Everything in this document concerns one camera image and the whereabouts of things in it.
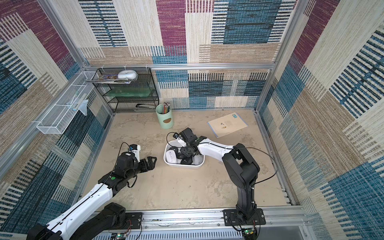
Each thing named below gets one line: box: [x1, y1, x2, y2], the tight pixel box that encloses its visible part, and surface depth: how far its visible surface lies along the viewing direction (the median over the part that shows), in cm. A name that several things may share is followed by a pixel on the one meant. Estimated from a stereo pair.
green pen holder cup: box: [155, 101, 174, 130], surface depth 104 cm
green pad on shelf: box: [103, 86, 153, 97], surface depth 101 cm
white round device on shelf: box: [117, 69, 138, 81], surface depth 91 cm
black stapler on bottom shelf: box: [135, 103, 150, 108], surface depth 113 cm
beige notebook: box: [207, 112, 249, 138], surface depth 114 cm
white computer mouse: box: [166, 149, 178, 164], surface depth 93 cm
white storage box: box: [163, 140, 205, 168], surface depth 91 cm
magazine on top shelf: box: [85, 74, 132, 84], surface depth 82 cm
